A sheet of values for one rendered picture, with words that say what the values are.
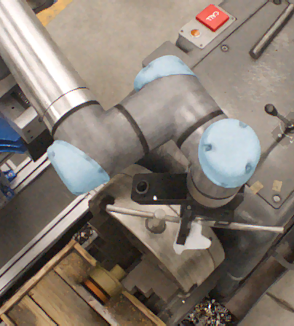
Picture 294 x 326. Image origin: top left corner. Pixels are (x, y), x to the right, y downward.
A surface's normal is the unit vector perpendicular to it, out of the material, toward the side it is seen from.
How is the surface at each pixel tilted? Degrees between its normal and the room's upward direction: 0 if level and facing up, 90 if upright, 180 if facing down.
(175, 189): 24
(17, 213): 0
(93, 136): 4
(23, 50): 15
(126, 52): 0
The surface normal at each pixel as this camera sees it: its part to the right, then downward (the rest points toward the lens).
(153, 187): -0.43, -0.33
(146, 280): -0.12, -0.48
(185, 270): 0.54, 0.24
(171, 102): 0.15, -0.15
